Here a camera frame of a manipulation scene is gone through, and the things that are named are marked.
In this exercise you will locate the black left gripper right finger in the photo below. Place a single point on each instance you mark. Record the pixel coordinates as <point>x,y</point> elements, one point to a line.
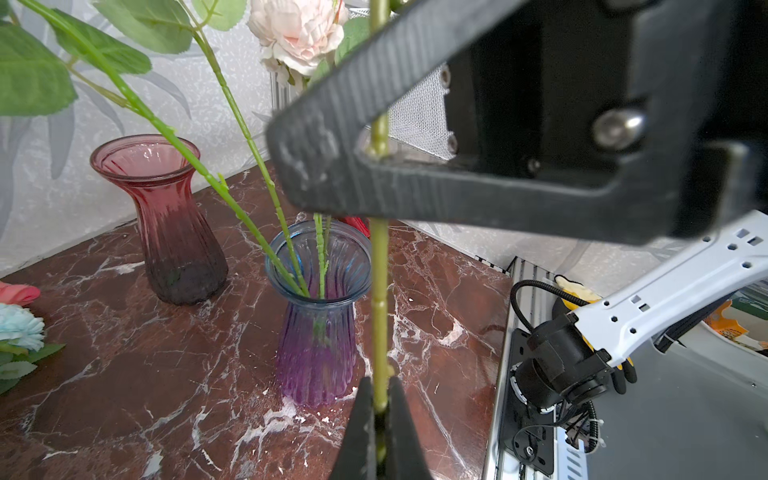
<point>404,457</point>

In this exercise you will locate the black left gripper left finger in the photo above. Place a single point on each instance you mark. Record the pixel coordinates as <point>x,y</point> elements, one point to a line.
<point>356,459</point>

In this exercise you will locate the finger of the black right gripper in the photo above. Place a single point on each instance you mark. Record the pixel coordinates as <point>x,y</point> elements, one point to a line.
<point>315,147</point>

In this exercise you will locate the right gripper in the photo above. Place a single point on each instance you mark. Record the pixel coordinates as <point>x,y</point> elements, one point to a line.
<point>612,120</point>

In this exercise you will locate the green flower stem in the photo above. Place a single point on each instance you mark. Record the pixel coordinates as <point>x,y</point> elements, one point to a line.
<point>379,270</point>

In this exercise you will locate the blue purple glass vase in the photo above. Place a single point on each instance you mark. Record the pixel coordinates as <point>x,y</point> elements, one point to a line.
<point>316,353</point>

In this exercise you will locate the pale pink rose spray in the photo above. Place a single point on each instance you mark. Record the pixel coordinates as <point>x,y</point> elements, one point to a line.
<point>301,41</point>

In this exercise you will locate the cream rose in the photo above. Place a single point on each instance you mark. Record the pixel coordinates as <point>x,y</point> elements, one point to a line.
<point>36,81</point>

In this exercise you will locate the red glass vase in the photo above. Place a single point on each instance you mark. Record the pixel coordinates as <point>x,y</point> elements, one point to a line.
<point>184,263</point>

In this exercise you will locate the red spray bottle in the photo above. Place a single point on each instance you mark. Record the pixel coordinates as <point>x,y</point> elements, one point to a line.
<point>357,223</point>

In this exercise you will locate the flower bunch on table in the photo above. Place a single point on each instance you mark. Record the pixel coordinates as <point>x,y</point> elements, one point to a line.
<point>23,343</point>

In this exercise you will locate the white wire basket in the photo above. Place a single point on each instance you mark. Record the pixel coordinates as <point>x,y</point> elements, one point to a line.
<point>417,122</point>

